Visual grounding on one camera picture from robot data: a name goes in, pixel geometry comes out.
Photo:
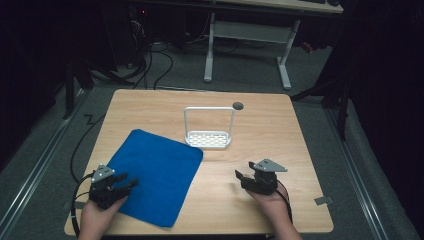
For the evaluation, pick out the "black computer tower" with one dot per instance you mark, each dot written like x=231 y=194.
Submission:
x=138 y=33

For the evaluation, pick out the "aluminium floor rail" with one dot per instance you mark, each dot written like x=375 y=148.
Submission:
x=36 y=166
x=358 y=176

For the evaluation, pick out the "blue cloth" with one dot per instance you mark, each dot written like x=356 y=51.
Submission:
x=160 y=176

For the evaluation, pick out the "black metal stand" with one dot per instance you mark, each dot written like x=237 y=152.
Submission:
x=333 y=100
x=71 y=90

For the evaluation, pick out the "black keyboard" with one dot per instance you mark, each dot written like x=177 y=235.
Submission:
x=312 y=1

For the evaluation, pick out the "black computer mouse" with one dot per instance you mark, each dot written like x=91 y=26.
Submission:
x=334 y=2

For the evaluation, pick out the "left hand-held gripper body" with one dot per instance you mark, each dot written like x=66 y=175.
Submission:
x=101 y=190

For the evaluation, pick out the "person's left hand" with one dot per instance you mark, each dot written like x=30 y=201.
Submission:
x=96 y=216

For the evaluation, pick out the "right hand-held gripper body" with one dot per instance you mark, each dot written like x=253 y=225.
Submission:
x=263 y=181

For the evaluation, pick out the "small red thing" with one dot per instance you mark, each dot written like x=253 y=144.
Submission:
x=307 y=46

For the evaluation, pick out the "grey tape strip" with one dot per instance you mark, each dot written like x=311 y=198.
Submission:
x=71 y=205
x=323 y=200

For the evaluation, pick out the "wooden desk with white legs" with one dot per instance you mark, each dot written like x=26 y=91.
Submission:
x=253 y=31

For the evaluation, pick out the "dark round table grommet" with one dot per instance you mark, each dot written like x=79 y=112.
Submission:
x=237 y=106

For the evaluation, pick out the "person's right hand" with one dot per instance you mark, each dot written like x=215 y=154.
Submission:
x=271 y=203

